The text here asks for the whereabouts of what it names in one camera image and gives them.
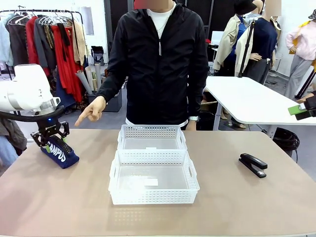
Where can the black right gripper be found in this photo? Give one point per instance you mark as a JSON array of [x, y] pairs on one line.
[[311, 103]]

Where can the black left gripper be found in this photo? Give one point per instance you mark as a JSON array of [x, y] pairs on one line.
[[49, 127]]

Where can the navy campus zipper pouch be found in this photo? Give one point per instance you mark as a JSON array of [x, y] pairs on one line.
[[61, 158]]

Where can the person right forearm black sleeve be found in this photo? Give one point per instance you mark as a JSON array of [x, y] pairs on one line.
[[111, 84]]

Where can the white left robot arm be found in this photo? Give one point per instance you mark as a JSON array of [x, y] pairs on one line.
[[24, 89]]

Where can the person left forearm black sleeve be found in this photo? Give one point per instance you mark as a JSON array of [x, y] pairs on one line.
[[197, 98]]

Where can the person right hand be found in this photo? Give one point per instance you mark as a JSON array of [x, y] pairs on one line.
[[93, 109]]

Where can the person left hand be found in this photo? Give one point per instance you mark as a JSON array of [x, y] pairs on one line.
[[191, 125]]

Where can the grey jacket draped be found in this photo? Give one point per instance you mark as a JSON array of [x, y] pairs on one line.
[[12, 134]]

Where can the blue jeans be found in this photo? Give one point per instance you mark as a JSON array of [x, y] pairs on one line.
[[6, 153]]

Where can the white background table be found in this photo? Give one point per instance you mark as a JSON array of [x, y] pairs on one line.
[[247, 98]]

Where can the long red dress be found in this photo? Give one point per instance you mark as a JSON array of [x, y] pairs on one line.
[[66, 74]]

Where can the mannequin in pink sweater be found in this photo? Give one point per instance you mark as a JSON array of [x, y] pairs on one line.
[[302, 49]]

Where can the black stapler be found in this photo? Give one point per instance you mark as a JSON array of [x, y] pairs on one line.
[[254, 165]]

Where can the bundle of paper rolls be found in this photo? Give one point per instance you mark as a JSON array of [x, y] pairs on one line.
[[92, 76]]

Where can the mannequin in navy top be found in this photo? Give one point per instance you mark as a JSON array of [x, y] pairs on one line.
[[264, 39]]

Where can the grey hanging jacket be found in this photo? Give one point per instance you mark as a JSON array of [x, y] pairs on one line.
[[43, 47]]

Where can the red hanging jacket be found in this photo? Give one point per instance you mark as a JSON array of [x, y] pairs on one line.
[[30, 47]]

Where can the beige hanging garment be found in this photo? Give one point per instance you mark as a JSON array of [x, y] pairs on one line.
[[80, 47]]

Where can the black office chair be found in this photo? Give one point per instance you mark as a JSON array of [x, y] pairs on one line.
[[97, 53]]

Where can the black backpack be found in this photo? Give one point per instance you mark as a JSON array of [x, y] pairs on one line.
[[206, 121]]

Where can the black hanging scarf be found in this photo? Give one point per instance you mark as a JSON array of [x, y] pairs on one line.
[[63, 39]]

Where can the dark brown hanging garment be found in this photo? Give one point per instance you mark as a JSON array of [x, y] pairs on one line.
[[18, 42]]

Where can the mannequin in beige coat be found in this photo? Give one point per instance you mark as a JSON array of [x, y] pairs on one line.
[[229, 42]]

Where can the smaller white perforated plastic basket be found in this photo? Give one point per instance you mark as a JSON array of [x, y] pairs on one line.
[[151, 138]]

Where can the light blue fluffy garment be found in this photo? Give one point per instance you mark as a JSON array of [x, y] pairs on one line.
[[5, 42]]

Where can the silver wristwatch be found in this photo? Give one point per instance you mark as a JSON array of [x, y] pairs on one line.
[[194, 118]]

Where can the white monitor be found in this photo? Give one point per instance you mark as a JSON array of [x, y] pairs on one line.
[[217, 38]]

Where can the larger white perforated plastic basket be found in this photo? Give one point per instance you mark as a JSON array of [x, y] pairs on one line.
[[153, 195]]

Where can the black metal clothes rack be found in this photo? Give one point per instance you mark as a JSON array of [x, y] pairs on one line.
[[49, 11]]

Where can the person torso in black jacket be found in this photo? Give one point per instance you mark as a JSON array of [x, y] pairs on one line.
[[158, 74]]

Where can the grey wall poster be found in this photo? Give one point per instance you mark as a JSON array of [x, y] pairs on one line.
[[87, 19]]

